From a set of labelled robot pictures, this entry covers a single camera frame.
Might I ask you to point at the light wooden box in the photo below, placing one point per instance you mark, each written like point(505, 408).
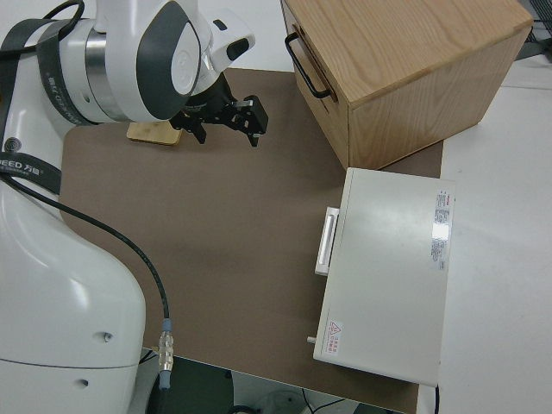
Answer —
point(409, 64)

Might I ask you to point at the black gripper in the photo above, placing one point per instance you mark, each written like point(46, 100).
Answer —
point(211, 105)

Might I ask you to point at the brown table mat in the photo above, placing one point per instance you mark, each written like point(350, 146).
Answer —
point(215, 215)

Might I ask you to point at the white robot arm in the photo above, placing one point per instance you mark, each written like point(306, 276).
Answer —
point(64, 280)

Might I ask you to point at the white toaster oven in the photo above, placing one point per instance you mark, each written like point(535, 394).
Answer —
point(388, 280)

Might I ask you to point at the wooden mug tree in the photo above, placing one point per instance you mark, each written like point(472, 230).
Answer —
point(151, 134)

